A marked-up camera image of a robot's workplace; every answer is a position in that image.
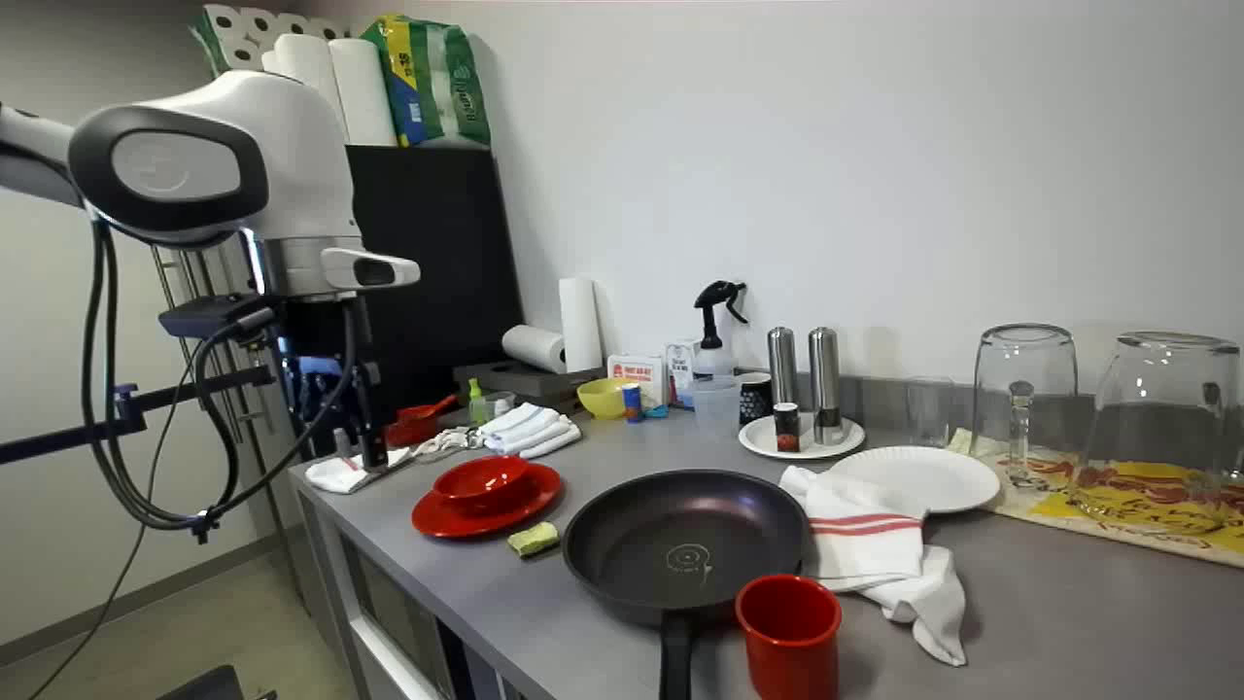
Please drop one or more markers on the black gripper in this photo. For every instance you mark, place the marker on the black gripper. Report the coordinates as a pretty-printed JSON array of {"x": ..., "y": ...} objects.
[{"x": 325, "y": 325}]

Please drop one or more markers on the yellow green sponge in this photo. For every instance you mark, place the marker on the yellow green sponge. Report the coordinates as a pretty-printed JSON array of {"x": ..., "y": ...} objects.
[{"x": 533, "y": 538}]

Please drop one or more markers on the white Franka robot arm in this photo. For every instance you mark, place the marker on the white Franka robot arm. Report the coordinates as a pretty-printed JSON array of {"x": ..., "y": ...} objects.
[{"x": 285, "y": 156}]

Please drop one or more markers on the red bowl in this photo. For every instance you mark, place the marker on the red bowl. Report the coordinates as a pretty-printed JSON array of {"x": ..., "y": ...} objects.
[{"x": 484, "y": 476}]

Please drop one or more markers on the yellow bowl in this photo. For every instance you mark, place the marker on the yellow bowl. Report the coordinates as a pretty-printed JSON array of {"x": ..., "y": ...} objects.
[{"x": 601, "y": 399}]

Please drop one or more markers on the small white cloth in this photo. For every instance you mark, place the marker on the small white cloth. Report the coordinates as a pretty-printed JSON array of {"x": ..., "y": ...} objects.
[{"x": 340, "y": 476}]

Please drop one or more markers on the small red plastic object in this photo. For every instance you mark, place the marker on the small red plastic object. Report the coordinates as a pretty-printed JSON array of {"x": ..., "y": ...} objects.
[{"x": 417, "y": 421}]

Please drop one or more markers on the small green bottle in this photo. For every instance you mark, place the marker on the small green bottle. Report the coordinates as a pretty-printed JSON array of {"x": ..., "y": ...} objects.
[{"x": 480, "y": 406}]

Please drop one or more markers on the red plate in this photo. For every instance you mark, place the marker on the red plate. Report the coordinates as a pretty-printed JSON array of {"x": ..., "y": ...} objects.
[{"x": 453, "y": 522}]

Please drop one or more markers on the folded white blue-striped towel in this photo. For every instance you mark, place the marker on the folded white blue-striped towel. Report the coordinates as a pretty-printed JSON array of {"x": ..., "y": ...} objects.
[{"x": 527, "y": 429}]

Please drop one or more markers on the metal rack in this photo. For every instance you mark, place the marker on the metal rack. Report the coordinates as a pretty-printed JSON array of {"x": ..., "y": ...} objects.
[{"x": 177, "y": 275}]

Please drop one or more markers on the white paper towel roll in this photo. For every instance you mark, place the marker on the white paper towel roll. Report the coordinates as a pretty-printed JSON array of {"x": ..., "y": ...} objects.
[
  {"x": 581, "y": 325},
  {"x": 530, "y": 346}
]

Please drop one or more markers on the steel table base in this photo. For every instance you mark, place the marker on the steel table base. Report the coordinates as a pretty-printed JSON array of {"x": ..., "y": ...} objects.
[{"x": 390, "y": 647}]

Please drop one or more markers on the small blue can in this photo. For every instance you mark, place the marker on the small blue can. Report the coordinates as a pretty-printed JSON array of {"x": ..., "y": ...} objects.
[{"x": 631, "y": 402}]

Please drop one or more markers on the white paper towel pack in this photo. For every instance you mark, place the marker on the white paper towel pack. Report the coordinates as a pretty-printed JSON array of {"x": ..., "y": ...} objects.
[{"x": 334, "y": 92}]

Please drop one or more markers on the green yellow package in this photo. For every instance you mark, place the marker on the green yellow package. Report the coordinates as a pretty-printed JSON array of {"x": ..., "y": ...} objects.
[{"x": 432, "y": 82}]

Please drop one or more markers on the small white box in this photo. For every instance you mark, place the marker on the small white box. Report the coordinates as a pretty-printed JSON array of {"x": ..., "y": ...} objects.
[{"x": 679, "y": 375}]

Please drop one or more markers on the toilet paper pack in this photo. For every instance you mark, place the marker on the toilet paper pack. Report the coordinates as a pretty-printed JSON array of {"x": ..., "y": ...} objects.
[{"x": 237, "y": 32}]

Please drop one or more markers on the clear spray bottle black nozzle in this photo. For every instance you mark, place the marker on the clear spray bottle black nozzle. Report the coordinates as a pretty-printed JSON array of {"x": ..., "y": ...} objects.
[{"x": 711, "y": 369}]

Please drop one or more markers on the black frying pan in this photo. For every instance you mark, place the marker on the black frying pan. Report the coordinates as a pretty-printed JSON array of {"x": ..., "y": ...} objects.
[{"x": 684, "y": 546}]

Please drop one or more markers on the small white plate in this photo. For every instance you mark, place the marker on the small white plate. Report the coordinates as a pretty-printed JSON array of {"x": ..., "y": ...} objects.
[{"x": 752, "y": 439}]

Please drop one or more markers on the small round container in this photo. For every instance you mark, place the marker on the small round container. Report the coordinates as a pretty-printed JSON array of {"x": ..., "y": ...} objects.
[{"x": 756, "y": 399}]

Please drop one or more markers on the steel grinder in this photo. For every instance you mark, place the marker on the steel grinder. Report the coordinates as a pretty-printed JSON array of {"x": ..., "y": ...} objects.
[
  {"x": 784, "y": 369},
  {"x": 824, "y": 375}
]

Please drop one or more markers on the small dark spice jar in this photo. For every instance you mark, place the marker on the small dark spice jar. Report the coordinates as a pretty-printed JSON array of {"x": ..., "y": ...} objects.
[{"x": 785, "y": 429}]

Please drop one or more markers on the red cup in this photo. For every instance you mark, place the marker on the red cup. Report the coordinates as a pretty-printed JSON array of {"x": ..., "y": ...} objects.
[{"x": 785, "y": 643}]

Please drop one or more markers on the white red-striped towel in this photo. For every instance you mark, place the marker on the white red-striped towel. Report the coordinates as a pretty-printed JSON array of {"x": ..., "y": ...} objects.
[{"x": 869, "y": 546}]

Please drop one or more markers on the large white plate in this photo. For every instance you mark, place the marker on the large white plate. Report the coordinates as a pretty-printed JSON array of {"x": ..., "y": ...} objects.
[{"x": 925, "y": 476}]

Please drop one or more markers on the narrow upturned glass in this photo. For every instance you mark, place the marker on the narrow upturned glass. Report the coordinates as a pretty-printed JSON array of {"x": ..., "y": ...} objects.
[{"x": 1025, "y": 390}]

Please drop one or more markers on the yellow patterned mat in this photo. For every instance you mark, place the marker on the yellow patterned mat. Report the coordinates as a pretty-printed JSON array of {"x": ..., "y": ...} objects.
[{"x": 1140, "y": 511}]

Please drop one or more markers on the wide upturned glass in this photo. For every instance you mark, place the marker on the wide upturned glass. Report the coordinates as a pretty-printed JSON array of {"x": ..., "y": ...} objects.
[{"x": 1168, "y": 402}]

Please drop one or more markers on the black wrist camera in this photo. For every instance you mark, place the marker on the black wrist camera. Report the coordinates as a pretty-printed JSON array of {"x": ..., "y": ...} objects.
[{"x": 213, "y": 318}]

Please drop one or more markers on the black camera boom pole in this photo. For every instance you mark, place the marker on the black camera boom pole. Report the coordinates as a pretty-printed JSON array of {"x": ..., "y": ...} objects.
[{"x": 63, "y": 438}]

